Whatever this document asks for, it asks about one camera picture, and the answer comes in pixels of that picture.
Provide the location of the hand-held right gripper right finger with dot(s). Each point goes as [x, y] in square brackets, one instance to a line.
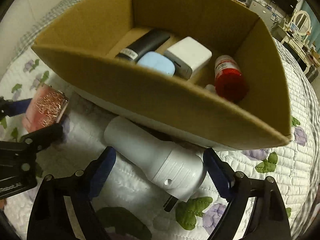
[216, 175]

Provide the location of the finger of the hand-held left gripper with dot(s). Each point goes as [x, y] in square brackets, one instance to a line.
[42, 133]
[17, 106]

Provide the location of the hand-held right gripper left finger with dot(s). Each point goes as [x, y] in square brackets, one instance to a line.
[103, 177]

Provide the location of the pink box of paper clips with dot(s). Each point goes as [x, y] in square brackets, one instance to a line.
[47, 102]

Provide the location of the white cylindrical plug-in device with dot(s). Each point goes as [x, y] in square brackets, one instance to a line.
[150, 155]

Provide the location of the brown cardboard box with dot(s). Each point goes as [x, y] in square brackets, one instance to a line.
[175, 105]

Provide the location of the white wall charger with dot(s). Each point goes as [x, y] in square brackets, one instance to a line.
[210, 88]

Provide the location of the red capped white bottle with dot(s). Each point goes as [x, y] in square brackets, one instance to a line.
[228, 82]

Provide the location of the light blue earbud case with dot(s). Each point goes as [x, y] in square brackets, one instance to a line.
[155, 63]

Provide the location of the white square power adapter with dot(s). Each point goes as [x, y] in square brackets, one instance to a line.
[187, 52]

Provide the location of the tall black bottle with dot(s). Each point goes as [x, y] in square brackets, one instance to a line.
[145, 43]

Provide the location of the white floral quilt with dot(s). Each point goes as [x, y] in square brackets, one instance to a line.
[130, 187]

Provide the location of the white dressing table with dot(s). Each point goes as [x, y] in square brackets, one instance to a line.
[300, 50]

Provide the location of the grey small fridge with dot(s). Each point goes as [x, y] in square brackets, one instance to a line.
[260, 10]

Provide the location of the white oval vanity mirror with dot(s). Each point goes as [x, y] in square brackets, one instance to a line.
[301, 21]

